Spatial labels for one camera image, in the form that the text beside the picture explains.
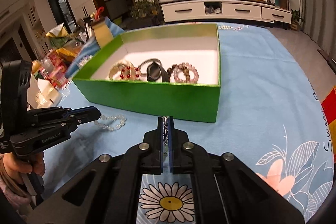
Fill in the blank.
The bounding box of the clear crystal bead bracelet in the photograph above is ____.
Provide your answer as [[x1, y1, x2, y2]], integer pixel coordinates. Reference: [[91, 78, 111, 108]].
[[93, 114, 127, 132]]

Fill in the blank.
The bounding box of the pink bead bracelet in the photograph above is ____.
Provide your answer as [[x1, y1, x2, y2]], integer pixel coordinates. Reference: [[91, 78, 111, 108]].
[[172, 62, 200, 84]]

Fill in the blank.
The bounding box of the red bead bracelet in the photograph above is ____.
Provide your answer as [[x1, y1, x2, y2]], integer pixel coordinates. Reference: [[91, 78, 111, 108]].
[[119, 61, 141, 81]]

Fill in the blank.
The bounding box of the person's left hand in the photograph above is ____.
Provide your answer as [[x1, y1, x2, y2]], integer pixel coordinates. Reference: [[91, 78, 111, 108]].
[[2, 152, 46, 185]]

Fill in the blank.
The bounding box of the green cardboard box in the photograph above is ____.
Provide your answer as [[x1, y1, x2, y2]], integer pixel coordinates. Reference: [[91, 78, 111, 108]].
[[73, 23, 221, 123]]

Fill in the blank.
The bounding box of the black watch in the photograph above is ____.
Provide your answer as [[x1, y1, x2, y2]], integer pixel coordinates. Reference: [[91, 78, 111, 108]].
[[138, 59, 170, 83]]

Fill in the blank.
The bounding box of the pink snack package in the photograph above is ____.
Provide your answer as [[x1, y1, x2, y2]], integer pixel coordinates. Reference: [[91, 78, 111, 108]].
[[48, 65, 68, 88]]

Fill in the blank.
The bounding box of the yellow bottle brown lid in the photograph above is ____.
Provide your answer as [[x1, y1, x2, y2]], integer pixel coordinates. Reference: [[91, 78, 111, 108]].
[[91, 17, 114, 48]]

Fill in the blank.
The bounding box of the blue floral tablecloth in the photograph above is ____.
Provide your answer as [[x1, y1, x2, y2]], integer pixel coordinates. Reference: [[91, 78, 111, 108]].
[[43, 24, 334, 223]]

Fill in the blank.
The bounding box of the white tv cabinet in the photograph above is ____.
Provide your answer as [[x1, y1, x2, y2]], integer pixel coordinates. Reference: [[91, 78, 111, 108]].
[[161, 0, 291, 24]]

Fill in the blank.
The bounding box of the red yellow bag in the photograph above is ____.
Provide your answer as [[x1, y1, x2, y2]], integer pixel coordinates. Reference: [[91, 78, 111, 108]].
[[321, 86, 336, 161]]

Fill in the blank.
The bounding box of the pale gold bracelet in box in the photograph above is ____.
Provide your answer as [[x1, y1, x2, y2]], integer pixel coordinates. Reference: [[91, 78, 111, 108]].
[[109, 62, 125, 81]]

